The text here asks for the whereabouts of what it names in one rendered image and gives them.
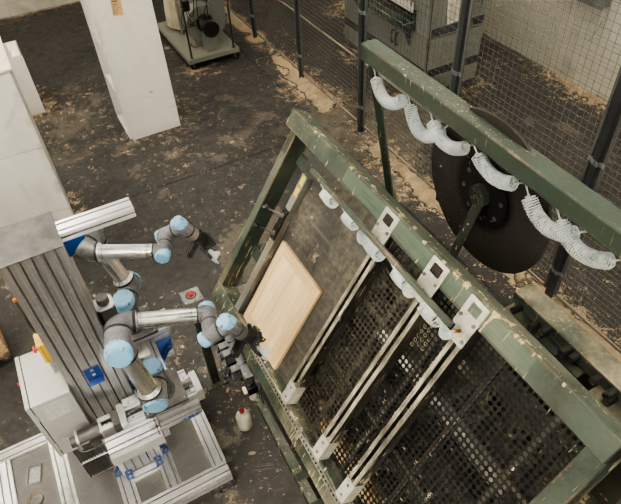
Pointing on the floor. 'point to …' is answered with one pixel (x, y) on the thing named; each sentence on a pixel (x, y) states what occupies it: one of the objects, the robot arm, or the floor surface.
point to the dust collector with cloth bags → (198, 29)
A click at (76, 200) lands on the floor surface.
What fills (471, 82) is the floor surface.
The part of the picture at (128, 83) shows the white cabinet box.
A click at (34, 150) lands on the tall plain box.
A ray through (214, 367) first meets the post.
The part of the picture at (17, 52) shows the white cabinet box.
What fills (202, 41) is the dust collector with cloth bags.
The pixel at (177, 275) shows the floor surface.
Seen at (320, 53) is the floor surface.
